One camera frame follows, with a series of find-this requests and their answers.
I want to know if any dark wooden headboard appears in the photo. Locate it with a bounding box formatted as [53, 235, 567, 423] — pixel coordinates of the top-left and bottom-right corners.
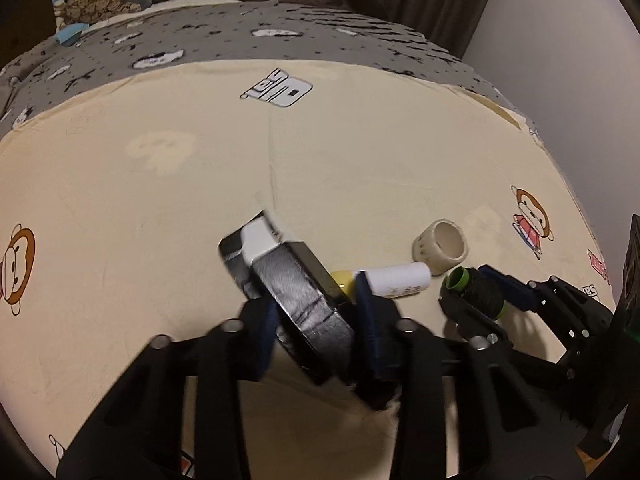
[0, 0, 56, 68]

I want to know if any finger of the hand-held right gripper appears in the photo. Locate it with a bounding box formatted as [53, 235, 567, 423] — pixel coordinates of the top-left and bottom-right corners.
[439, 291, 562, 377]
[477, 265, 563, 312]

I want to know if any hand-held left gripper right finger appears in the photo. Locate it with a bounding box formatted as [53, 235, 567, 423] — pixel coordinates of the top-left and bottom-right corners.
[350, 271, 587, 480]

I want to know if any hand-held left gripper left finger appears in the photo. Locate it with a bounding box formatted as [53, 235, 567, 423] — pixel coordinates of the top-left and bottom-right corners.
[56, 300, 280, 480]

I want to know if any black bottle green cap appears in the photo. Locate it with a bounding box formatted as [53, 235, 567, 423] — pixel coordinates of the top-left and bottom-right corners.
[446, 267, 506, 320]

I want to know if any light blue cloth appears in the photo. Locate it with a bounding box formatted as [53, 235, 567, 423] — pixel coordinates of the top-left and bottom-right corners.
[55, 22, 91, 45]

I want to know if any black cardboard box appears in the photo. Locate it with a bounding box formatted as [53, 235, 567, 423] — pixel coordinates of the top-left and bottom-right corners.
[218, 211, 356, 386]

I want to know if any beige tape roll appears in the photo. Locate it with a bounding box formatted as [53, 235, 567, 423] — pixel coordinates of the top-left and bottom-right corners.
[412, 219, 471, 277]

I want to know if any grey printed duvet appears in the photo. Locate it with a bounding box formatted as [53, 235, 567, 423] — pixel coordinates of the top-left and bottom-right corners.
[0, 0, 541, 133]

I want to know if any small white tube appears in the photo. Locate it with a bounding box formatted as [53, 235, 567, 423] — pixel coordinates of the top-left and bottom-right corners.
[330, 261, 432, 301]

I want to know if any beige cartoon-print blanket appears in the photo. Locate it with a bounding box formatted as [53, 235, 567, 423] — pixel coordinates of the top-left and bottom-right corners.
[0, 57, 618, 480]

